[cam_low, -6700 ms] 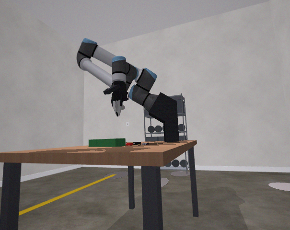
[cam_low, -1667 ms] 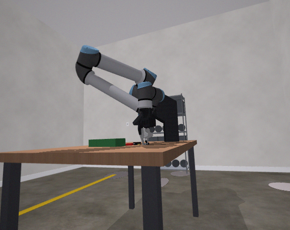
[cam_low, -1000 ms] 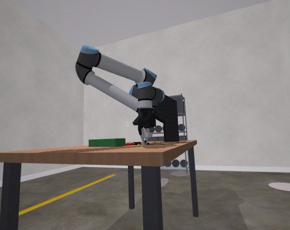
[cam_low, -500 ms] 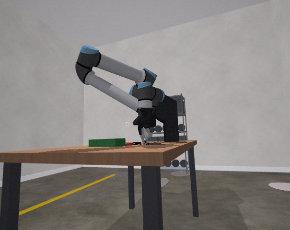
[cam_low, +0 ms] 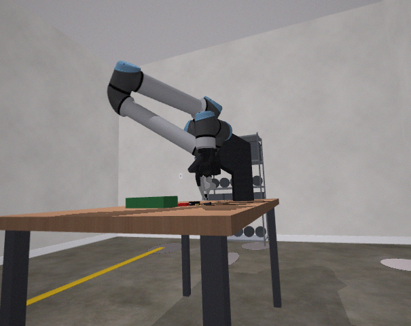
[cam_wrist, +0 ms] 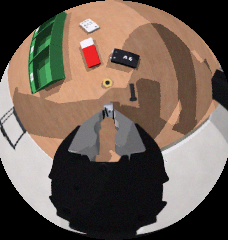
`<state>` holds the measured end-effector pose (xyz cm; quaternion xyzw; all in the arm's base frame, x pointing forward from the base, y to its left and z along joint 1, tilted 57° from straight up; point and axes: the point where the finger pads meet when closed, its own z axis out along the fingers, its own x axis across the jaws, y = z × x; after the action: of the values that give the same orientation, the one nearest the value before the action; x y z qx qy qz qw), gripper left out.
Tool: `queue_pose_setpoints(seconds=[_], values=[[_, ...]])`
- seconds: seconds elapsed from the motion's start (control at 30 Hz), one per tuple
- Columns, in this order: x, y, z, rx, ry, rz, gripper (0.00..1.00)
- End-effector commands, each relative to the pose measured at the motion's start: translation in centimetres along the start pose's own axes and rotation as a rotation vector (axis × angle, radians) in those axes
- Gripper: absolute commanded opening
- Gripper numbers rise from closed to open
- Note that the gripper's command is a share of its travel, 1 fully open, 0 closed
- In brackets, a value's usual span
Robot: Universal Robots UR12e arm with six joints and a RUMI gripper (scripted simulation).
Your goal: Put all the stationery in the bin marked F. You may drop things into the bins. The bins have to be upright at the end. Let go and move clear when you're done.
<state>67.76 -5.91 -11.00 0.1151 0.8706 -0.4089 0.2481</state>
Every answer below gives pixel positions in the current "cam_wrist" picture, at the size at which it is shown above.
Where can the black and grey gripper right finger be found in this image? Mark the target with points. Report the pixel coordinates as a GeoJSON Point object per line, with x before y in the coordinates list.
{"type": "Point", "coordinates": [132, 140]}

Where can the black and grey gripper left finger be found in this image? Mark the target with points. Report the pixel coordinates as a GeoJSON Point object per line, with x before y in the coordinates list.
{"type": "Point", "coordinates": [81, 141]}

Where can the white domino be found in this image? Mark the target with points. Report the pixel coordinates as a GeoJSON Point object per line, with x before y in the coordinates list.
{"type": "Point", "coordinates": [89, 25]}

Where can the black bolt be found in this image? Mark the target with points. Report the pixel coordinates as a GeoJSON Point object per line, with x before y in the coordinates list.
{"type": "Point", "coordinates": [133, 98]}

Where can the green three-compartment bin rack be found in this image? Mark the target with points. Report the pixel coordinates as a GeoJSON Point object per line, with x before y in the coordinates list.
{"type": "Point", "coordinates": [48, 63]}

